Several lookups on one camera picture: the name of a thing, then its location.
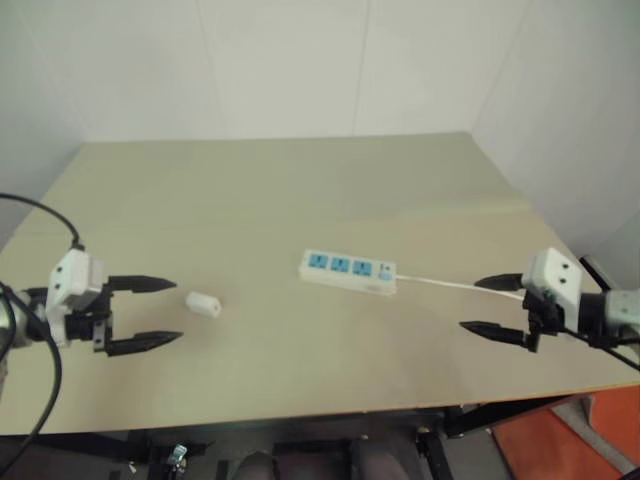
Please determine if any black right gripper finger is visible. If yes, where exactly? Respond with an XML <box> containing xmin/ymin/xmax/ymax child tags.
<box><xmin>473</xmin><ymin>272</ymin><xmax>525</xmax><ymax>292</ymax></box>
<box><xmin>459</xmin><ymin>320</ymin><xmax>531</xmax><ymax>351</ymax></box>

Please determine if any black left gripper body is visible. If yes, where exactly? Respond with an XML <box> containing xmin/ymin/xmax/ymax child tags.
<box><xmin>66</xmin><ymin>282</ymin><xmax>113</xmax><ymax>353</ymax></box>

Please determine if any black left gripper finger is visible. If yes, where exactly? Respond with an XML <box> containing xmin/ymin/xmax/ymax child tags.
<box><xmin>106</xmin><ymin>330</ymin><xmax>185</xmax><ymax>358</ymax></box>
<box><xmin>108</xmin><ymin>274</ymin><xmax>178</xmax><ymax>295</ymax></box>

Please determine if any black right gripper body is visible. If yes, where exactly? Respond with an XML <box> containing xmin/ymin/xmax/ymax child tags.
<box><xmin>520</xmin><ymin>289</ymin><xmax>562</xmax><ymax>354</ymax></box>

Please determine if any white plug adapter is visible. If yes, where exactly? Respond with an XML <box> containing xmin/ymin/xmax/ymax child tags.
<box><xmin>185</xmin><ymin>291</ymin><xmax>223</xmax><ymax>319</ymax></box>

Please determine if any white power strip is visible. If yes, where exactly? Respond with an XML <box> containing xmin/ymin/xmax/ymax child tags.
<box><xmin>298</xmin><ymin>248</ymin><xmax>399</xmax><ymax>298</ymax></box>

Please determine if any dark rounded robot leg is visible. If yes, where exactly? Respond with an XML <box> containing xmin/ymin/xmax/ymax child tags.
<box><xmin>235</xmin><ymin>450</ymin><xmax>279</xmax><ymax>480</ymax></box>

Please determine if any white power cable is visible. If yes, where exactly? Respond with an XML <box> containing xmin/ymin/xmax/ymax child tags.
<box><xmin>394</xmin><ymin>274</ymin><xmax>528</xmax><ymax>303</ymax></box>

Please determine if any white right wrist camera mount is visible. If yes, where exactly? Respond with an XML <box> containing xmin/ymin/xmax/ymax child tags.
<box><xmin>520</xmin><ymin>247</ymin><xmax>585</xmax><ymax>332</ymax></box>

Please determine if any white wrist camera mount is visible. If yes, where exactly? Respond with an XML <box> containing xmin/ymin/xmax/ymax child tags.
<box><xmin>45</xmin><ymin>249</ymin><xmax>105</xmax><ymax>348</ymax></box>
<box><xmin>520</xmin><ymin>247</ymin><xmax>585</xmax><ymax>332</ymax></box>

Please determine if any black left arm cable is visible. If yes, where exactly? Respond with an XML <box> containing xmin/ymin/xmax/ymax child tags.
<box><xmin>0</xmin><ymin>193</ymin><xmax>86</xmax><ymax>480</ymax></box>

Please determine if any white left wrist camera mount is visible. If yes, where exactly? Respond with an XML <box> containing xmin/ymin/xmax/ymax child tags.
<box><xmin>45</xmin><ymin>249</ymin><xmax>105</xmax><ymax>348</ymax></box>

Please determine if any black table frame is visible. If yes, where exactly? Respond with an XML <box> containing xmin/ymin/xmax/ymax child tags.
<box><xmin>0</xmin><ymin>388</ymin><xmax>596</xmax><ymax>480</ymax></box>

